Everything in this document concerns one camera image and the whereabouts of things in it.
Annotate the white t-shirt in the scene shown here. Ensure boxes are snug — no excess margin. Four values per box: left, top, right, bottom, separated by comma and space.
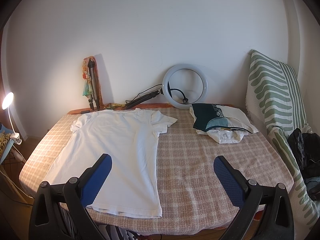
45, 108, 177, 219

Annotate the folded dark teal patterned garment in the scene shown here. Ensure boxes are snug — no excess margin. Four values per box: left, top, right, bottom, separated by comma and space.
190, 103, 258, 134

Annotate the black plastic bag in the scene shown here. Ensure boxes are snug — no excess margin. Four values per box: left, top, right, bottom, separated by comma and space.
287, 128, 319, 201

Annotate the folded tripod with colourful scarf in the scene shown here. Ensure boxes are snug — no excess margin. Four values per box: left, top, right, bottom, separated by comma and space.
81, 56, 103, 111

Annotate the green white striped pillow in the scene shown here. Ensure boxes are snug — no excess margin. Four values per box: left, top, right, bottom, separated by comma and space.
246, 50, 319, 233

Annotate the white clip desk lamp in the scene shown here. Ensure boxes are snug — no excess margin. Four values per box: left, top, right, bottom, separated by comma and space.
2, 92, 22, 145

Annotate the black ring light stand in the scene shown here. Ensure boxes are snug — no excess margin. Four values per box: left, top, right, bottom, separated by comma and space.
122, 84, 162, 110

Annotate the orange wooden bed frame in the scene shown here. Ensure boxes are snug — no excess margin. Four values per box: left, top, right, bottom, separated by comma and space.
67, 102, 235, 116

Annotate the white ring light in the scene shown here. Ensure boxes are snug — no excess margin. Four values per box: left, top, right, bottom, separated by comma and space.
162, 63, 208, 109

